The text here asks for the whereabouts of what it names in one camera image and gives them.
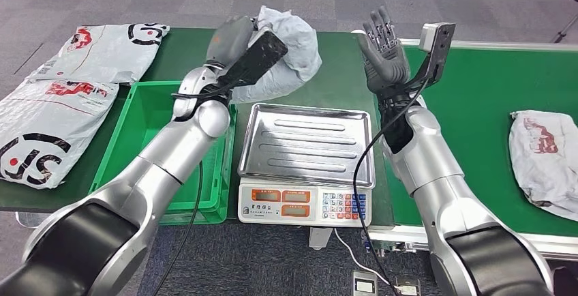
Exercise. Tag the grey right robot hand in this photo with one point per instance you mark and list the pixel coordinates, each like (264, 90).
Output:
(386, 66)

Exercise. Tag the grey parcel bag red print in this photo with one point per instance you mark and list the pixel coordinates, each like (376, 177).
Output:
(546, 172)

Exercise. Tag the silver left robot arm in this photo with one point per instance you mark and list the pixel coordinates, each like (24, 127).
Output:
(171, 154)

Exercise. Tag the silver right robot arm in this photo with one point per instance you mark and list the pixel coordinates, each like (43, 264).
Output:
(433, 163)

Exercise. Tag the green conveyor belt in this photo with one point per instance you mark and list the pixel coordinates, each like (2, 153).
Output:
(478, 104)

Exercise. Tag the dark green table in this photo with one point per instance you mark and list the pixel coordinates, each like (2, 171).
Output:
(334, 68)

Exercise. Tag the steel weighing tray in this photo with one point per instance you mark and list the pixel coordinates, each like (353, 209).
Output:
(307, 145)

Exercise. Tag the black tripod leg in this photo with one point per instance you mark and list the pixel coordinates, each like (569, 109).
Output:
(560, 36)

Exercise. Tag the white plug adapter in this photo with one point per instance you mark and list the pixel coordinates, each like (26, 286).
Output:
(408, 288)

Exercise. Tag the green plastic crate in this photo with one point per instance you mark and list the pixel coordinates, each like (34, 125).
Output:
(135, 117)

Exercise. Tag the white courier bag black logo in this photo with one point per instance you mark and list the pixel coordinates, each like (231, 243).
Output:
(45, 122)
(104, 54)

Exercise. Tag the round metal table foot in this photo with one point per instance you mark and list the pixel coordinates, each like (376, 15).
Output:
(25, 219)

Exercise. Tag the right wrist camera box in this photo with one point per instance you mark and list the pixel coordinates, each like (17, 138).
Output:
(440, 50)

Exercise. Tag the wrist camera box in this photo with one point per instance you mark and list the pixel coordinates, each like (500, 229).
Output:
(440, 50)
(255, 59)

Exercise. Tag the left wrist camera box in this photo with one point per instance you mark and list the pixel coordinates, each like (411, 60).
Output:
(255, 59)

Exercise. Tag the grey support post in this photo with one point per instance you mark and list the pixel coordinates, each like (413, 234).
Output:
(319, 237)

